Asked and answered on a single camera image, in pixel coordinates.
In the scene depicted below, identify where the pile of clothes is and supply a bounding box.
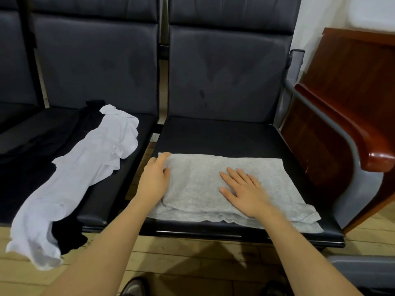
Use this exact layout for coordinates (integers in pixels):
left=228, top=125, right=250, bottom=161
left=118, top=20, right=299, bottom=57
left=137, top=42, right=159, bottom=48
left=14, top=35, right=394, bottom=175
left=0, top=99, right=142, bottom=272

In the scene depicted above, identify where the white plastic tray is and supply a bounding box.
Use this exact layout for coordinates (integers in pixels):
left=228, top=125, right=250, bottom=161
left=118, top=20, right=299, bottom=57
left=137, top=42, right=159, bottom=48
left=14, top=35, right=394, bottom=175
left=344, top=0, right=395, bottom=34

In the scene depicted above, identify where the black leather bench seat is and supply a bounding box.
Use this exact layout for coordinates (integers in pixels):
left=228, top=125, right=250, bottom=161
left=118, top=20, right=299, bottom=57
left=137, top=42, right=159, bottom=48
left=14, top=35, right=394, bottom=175
left=138, top=0, right=348, bottom=249
left=0, top=0, right=42, bottom=134
left=23, top=0, right=163, bottom=234

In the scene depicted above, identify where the person's right forearm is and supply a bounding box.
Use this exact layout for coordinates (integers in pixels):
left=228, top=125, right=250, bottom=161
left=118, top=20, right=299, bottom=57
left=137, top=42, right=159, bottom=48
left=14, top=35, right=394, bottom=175
left=254, top=209, right=365, bottom=296

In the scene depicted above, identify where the person's right hand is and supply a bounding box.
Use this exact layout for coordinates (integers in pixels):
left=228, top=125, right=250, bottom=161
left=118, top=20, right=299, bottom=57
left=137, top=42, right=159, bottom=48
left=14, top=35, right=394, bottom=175
left=218, top=166, right=273, bottom=221

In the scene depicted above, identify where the person's black shoe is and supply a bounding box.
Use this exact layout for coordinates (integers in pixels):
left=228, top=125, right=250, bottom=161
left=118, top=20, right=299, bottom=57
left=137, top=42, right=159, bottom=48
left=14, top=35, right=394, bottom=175
left=120, top=275, right=153, bottom=296
left=262, top=280, right=292, bottom=296

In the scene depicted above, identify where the brown wooden bench armrest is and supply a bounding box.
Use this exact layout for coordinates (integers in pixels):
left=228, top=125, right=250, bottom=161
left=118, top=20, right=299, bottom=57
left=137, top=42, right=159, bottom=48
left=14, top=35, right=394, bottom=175
left=294, top=82, right=395, bottom=174

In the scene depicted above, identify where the person's left forearm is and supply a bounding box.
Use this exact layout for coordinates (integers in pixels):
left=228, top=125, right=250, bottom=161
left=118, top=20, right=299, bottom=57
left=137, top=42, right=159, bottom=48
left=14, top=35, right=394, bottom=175
left=43, top=197, right=163, bottom=296

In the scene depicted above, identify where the person's left hand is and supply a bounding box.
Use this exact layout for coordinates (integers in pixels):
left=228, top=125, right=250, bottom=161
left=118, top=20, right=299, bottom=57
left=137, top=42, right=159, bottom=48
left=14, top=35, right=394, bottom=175
left=135, top=151, right=173, bottom=205

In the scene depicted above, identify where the brown wooden desk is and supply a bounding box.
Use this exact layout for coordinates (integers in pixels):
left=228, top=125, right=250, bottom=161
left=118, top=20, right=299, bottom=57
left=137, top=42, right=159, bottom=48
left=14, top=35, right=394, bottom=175
left=279, top=26, right=395, bottom=236

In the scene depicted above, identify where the grey t-shirt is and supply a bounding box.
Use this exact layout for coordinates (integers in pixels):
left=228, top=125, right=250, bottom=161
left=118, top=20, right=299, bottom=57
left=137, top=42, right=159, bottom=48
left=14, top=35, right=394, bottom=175
left=146, top=151, right=325, bottom=235

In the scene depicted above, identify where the grey plastic storage bin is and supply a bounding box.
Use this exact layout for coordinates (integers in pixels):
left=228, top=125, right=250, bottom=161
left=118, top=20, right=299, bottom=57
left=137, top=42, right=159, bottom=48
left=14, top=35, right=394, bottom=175
left=325, top=254, right=395, bottom=291

